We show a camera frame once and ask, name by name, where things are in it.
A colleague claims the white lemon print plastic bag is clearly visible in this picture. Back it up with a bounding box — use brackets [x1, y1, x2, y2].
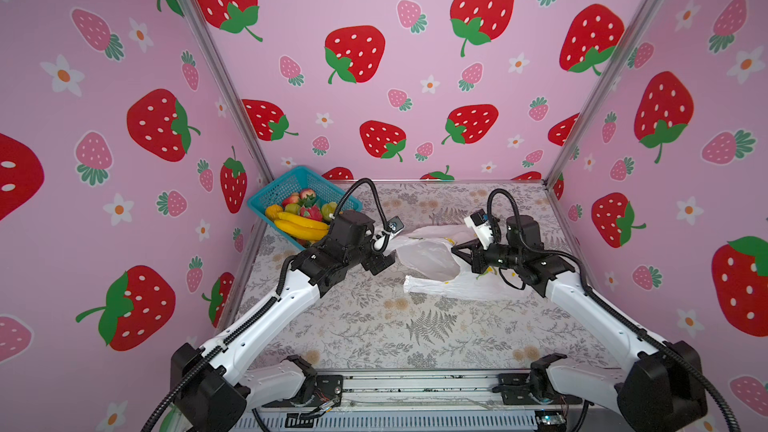
[387, 225, 532, 301]

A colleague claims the pink fake dragon fruit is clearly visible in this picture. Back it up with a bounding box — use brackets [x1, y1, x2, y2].
[300, 205, 324, 222]

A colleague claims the yellow fake banana bunch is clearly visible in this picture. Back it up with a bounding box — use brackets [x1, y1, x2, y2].
[274, 212, 330, 242]

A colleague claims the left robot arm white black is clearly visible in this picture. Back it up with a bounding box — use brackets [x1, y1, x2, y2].
[142, 193, 402, 431]

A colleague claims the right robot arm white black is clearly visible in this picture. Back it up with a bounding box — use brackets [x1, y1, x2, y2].
[451, 188, 741, 431]

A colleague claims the green fake pear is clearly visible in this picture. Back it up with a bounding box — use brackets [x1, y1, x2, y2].
[321, 202, 337, 222]

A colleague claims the red fake strawberry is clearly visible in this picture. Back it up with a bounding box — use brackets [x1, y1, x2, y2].
[299, 188, 317, 204]

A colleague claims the yellow fake lemon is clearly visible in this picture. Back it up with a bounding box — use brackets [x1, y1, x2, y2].
[264, 204, 283, 222]

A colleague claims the teal plastic mesh basket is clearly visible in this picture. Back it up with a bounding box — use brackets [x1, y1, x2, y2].
[247, 166, 345, 249]

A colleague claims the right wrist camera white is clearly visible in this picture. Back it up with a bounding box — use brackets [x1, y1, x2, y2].
[465, 209, 500, 248]

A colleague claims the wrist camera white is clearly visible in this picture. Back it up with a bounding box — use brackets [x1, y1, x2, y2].
[465, 209, 500, 248]
[384, 216, 405, 237]

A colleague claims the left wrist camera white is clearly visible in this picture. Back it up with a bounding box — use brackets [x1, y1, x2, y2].
[384, 216, 405, 237]

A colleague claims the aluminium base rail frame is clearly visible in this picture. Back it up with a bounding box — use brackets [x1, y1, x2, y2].
[234, 369, 630, 431]

